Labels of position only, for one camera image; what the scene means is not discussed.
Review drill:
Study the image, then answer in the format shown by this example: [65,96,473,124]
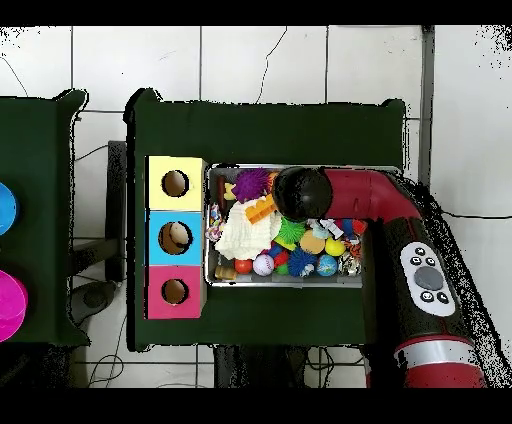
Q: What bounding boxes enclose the blue round disc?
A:
[0,181,20,237]

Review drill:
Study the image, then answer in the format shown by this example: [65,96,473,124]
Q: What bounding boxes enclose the black upright panel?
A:
[104,139,128,283]

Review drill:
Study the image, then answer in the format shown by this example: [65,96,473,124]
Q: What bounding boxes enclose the thin black cable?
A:
[439,210,512,221]

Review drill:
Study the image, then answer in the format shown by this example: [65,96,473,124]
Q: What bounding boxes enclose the magenta round disc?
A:
[0,269,29,343]

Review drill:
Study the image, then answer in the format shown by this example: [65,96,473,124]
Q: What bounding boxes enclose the cream knitted cloth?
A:
[214,195,283,261]

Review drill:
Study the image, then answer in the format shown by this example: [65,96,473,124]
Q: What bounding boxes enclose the blue globe ball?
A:
[315,254,339,278]

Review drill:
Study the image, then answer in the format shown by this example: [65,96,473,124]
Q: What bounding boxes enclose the purple spiky ball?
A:
[230,167,275,203]

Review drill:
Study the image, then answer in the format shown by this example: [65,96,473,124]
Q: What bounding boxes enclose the white toy baseball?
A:
[252,253,276,277]

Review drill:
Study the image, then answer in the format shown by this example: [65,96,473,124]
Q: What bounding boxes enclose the orange ridged plastic toy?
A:
[244,194,278,224]

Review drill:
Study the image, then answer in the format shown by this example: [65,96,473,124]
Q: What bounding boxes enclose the plain yellow ball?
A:
[324,236,347,257]

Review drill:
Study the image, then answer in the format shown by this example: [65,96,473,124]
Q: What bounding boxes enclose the shallow silver mesh bin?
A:
[204,162,402,288]

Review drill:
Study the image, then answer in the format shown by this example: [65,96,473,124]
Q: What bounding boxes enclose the wooden box with three holes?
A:
[144,155,209,320]

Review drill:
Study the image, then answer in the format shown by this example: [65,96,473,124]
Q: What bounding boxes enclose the green stringy puffer ball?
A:
[273,217,307,251]

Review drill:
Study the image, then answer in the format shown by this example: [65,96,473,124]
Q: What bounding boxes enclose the blue stringy puffer ball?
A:
[286,247,319,278]

